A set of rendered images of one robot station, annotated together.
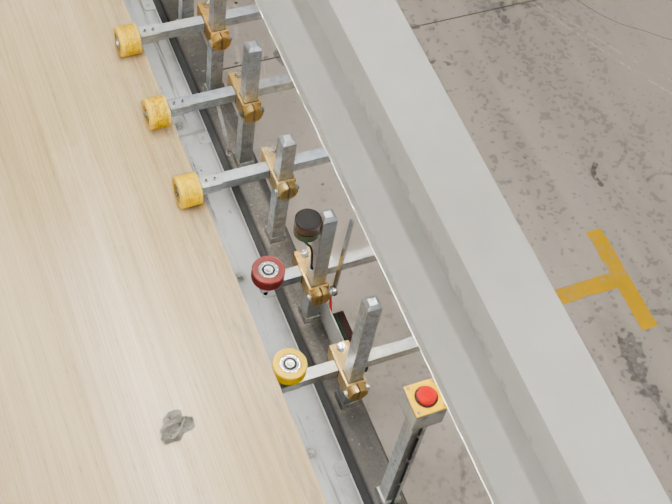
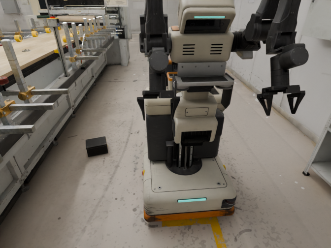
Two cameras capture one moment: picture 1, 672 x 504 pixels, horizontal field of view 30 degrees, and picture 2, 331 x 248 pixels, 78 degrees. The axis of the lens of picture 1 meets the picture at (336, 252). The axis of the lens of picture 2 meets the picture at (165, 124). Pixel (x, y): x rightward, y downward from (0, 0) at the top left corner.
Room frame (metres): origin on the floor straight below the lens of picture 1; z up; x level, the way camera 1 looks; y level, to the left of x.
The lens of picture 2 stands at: (-0.18, -2.04, 1.33)
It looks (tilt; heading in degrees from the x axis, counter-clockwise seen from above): 30 degrees down; 27
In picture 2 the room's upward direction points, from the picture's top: straight up
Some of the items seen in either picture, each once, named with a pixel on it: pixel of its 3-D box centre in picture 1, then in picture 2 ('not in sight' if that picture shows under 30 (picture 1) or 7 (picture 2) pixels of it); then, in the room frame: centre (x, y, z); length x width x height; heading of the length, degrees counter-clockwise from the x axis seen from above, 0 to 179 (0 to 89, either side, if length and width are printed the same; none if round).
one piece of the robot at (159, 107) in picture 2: not in sight; (183, 121); (1.03, -1.56, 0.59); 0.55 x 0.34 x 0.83; 123
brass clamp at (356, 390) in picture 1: (348, 371); (73, 58); (1.40, -0.08, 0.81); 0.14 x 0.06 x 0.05; 31
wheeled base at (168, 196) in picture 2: not in sight; (182, 173); (0.96, -1.61, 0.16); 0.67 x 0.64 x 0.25; 33
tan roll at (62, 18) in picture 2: not in sight; (86, 18); (3.53, 1.86, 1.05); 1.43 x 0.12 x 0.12; 121
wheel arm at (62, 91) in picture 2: not in sight; (36, 92); (0.59, -0.64, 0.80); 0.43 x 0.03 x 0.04; 121
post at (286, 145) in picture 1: (280, 197); (83, 45); (1.81, 0.16, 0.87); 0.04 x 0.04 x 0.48; 31
